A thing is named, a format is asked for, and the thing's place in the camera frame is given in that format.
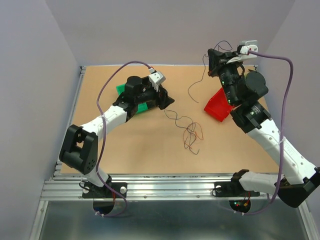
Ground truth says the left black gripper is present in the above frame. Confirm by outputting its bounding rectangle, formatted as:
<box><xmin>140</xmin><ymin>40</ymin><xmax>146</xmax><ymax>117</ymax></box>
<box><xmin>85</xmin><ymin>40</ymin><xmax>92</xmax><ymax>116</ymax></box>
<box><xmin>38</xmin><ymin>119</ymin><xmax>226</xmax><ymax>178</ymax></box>
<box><xmin>135</xmin><ymin>83</ymin><xmax>175</xmax><ymax>111</ymax></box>

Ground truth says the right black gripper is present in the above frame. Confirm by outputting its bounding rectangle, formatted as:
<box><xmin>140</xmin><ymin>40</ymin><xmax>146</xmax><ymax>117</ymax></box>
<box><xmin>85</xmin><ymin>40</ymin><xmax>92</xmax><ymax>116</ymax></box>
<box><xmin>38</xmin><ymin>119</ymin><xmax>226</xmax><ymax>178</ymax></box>
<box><xmin>208</xmin><ymin>47</ymin><xmax>246</xmax><ymax>106</ymax></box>

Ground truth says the blue thin wire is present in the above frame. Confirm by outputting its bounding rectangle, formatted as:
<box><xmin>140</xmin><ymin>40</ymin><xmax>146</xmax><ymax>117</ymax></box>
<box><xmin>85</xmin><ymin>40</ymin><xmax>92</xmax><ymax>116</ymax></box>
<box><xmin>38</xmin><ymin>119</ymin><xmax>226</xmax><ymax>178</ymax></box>
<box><xmin>187</xmin><ymin>41</ymin><xmax>233</xmax><ymax>104</ymax></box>
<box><xmin>163</xmin><ymin>109</ymin><xmax>201</xmax><ymax>155</ymax></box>

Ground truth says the red plastic bin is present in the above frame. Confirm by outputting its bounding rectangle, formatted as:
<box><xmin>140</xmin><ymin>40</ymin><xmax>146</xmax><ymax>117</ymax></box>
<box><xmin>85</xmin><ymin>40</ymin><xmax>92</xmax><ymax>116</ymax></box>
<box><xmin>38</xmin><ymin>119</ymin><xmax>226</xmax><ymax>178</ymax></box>
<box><xmin>204</xmin><ymin>88</ymin><xmax>234</xmax><ymax>122</ymax></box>

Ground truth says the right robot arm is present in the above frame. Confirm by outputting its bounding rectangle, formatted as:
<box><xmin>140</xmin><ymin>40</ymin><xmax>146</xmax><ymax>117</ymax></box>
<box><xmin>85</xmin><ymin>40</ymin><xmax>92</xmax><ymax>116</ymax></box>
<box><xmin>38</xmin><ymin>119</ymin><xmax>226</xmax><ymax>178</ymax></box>
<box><xmin>207</xmin><ymin>45</ymin><xmax>320</xmax><ymax>208</ymax></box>

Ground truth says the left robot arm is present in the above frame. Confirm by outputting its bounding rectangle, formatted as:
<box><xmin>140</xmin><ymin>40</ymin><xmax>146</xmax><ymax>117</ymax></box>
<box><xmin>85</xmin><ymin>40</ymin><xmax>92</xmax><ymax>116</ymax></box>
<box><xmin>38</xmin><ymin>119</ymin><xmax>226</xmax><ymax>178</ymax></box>
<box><xmin>59</xmin><ymin>72</ymin><xmax>174</xmax><ymax>197</ymax></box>

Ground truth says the green plastic bin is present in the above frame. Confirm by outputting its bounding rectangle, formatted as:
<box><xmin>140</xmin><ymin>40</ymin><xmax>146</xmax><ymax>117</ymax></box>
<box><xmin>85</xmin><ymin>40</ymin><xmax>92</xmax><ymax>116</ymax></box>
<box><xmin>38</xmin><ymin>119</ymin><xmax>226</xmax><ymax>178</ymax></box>
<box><xmin>115</xmin><ymin>84</ymin><xmax>149</xmax><ymax>114</ymax></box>

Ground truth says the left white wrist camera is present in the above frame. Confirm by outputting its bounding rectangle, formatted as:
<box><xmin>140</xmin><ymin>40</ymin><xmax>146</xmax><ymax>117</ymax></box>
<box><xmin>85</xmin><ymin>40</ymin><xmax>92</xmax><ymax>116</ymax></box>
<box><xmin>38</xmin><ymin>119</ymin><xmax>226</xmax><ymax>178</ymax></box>
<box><xmin>148</xmin><ymin>70</ymin><xmax>166</xmax><ymax>90</ymax></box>

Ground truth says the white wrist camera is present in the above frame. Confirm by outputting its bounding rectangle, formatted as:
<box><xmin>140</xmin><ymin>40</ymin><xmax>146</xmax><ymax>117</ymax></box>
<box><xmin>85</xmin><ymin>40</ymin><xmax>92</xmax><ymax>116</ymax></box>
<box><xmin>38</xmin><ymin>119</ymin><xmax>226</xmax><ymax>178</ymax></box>
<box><xmin>226</xmin><ymin>40</ymin><xmax>259</xmax><ymax>64</ymax></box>
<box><xmin>148</xmin><ymin>70</ymin><xmax>166</xmax><ymax>90</ymax></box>

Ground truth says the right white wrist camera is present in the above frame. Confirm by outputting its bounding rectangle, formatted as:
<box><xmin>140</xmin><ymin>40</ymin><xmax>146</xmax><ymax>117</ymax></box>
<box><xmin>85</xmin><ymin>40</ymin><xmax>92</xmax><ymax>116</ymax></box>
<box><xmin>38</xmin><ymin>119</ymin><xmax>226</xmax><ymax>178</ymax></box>
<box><xmin>226</xmin><ymin>40</ymin><xmax>259</xmax><ymax>64</ymax></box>

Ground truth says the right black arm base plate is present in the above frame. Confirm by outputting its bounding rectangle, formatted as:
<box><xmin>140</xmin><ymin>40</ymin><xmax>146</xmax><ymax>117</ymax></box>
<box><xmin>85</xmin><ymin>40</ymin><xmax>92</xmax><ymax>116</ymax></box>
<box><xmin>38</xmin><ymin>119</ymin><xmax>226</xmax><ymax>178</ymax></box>
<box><xmin>211</xmin><ymin>181</ymin><xmax>261</xmax><ymax>198</ymax></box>

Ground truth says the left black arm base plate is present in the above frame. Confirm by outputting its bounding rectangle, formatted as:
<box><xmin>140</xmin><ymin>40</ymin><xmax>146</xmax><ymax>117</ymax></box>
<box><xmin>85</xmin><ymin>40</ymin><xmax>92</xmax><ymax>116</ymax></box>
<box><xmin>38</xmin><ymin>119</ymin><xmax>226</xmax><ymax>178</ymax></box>
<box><xmin>79</xmin><ymin>181</ymin><xmax>128</xmax><ymax>199</ymax></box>

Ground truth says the aluminium rail frame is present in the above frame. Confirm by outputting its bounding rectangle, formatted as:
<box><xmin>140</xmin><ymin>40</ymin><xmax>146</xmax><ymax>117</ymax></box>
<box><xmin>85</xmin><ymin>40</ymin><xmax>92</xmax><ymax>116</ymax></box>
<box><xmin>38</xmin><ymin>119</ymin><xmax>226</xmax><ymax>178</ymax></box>
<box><xmin>31</xmin><ymin>65</ymin><xmax>320</xmax><ymax>240</ymax></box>

